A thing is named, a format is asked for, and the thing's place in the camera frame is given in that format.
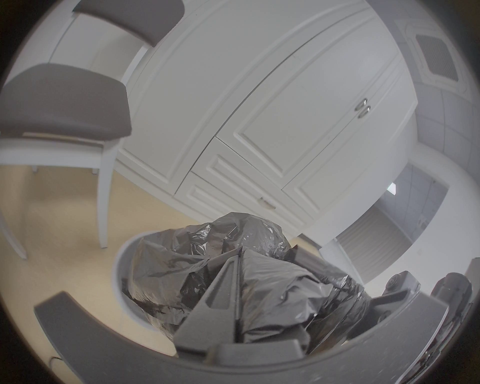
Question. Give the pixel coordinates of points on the black plastic bag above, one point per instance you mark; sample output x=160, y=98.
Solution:
x=270, y=292

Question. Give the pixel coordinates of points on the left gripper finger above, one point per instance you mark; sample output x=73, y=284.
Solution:
x=195, y=330

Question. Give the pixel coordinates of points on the grey padded white chair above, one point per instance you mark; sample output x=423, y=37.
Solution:
x=63, y=101

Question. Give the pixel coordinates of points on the ceiling air vent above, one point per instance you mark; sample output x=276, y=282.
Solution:
x=438, y=60

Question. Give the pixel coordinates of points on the white wardrobe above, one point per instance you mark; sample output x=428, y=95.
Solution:
x=300, y=112

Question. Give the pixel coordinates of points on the white trash bin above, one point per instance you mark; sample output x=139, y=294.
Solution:
x=118, y=285

